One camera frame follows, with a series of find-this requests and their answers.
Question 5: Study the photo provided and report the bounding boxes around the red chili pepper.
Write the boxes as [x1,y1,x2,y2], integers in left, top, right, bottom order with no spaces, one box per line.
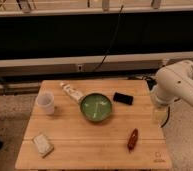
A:
[127,129,138,151]

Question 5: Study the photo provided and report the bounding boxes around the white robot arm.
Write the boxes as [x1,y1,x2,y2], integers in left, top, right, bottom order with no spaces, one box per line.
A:
[150,60,193,127]

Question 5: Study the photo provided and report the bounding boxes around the black floor cable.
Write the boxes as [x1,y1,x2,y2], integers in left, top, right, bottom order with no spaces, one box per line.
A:
[160,106,172,129]

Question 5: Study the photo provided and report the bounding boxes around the black rectangular block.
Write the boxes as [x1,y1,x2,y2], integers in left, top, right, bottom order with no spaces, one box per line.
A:
[113,92,133,105]

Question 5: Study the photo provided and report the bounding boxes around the white tube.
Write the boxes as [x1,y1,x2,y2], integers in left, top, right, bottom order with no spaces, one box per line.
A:
[60,82,84,103]

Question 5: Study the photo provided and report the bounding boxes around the black hanging cable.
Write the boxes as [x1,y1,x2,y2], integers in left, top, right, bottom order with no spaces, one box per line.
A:
[91,3,125,73]

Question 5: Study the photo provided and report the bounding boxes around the green bowl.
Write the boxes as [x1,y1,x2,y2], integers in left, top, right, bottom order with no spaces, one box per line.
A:
[80,93,112,122]

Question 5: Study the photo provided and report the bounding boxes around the translucent plastic cup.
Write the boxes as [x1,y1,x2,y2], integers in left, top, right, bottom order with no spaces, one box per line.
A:
[36,91,55,115]

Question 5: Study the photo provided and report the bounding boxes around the white sponge block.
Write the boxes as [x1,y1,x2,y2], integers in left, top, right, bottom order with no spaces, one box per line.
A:
[32,134,54,158]

